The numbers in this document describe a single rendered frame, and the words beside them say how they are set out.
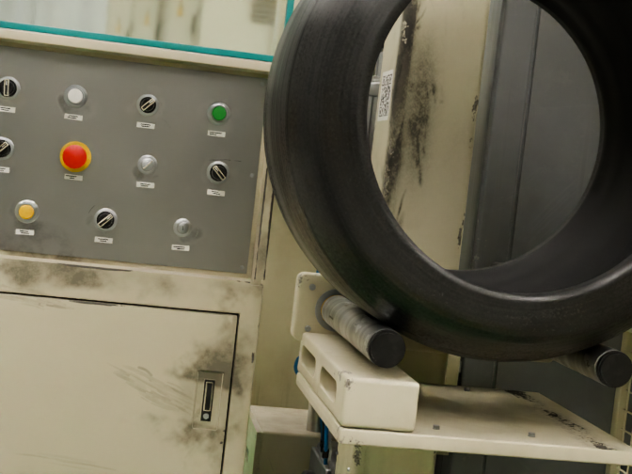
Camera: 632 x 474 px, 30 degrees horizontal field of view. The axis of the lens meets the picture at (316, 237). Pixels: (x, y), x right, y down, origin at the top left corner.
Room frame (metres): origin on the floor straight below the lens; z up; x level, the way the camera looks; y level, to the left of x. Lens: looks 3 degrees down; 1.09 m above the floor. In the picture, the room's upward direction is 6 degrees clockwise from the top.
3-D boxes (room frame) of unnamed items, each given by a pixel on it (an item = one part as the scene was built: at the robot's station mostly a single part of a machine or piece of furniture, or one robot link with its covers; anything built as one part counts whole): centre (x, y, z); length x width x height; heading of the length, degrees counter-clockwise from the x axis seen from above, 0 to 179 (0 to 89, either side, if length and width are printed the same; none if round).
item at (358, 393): (1.53, -0.07, 0.84); 0.36 x 0.09 x 0.06; 9
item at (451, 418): (1.55, -0.21, 0.80); 0.37 x 0.36 x 0.02; 99
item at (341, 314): (1.52, -0.07, 0.90); 0.35 x 0.05 x 0.05; 9
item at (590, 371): (1.57, -0.34, 0.90); 0.35 x 0.05 x 0.05; 9
